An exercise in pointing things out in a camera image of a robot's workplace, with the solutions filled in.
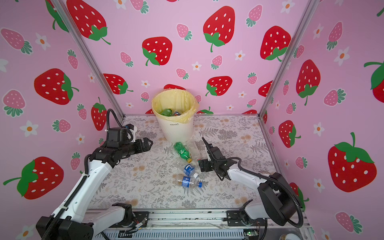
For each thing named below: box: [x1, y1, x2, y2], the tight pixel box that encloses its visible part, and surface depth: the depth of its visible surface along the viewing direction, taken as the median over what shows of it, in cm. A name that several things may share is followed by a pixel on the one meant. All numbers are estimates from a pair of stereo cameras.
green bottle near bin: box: [173, 141, 193, 164], surface depth 96 cm
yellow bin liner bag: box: [151, 88, 199, 124], surface depth 98 cm
